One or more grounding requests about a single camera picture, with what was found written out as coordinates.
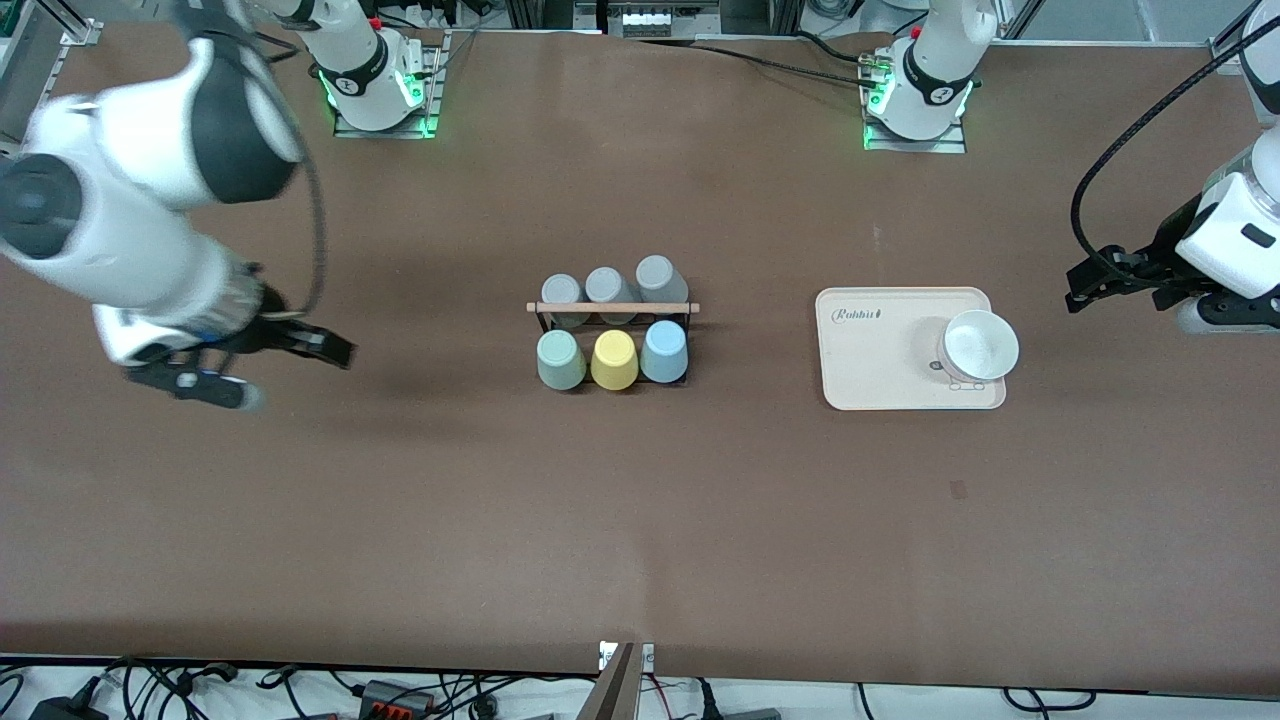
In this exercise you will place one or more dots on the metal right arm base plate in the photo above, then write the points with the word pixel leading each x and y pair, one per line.
pixel 380 133

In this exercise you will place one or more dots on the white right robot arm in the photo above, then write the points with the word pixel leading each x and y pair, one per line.
pixel 130 130

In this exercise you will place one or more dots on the cream rectangular tray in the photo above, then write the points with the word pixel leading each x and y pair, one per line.
pixel 870 370

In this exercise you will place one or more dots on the pale green cup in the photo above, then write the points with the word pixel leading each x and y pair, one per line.
pixel 561 360

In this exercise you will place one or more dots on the black power adapter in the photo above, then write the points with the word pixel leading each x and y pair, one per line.
pixel 70 710

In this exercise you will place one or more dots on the grey power strip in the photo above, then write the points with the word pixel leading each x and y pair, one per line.
pixel 645 22

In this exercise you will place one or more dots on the light blue cup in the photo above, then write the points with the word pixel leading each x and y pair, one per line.
pixel 664 352

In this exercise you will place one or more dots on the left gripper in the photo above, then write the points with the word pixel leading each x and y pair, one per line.
pixel 1159 256

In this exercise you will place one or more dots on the small metal corner bracket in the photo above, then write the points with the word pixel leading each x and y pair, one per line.
pixel 1228 55

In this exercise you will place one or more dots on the yellow cup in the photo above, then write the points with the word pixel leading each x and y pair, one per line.
pixel 615 360

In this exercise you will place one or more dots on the white bowl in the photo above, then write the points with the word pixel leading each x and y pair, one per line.
pixel 980 345

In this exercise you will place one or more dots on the aluminium frame strut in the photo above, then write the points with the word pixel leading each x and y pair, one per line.
pixel 80 33

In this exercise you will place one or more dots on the brown wedge camera mount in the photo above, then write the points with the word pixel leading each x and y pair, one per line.
pixel 615 690

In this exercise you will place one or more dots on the pale grey cup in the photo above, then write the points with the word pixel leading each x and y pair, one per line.
pixel 562 290
pixel 657 275
pixel 606 285

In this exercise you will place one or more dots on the black orange connector block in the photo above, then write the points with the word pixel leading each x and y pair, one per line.
pixel 395 698

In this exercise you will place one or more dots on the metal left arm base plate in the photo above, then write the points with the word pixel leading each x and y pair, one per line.
pixel 915 147

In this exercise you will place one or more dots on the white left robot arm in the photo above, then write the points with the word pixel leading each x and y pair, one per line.
pixel 930 80

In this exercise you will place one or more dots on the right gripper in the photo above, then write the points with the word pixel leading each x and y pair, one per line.
pixel 272 330

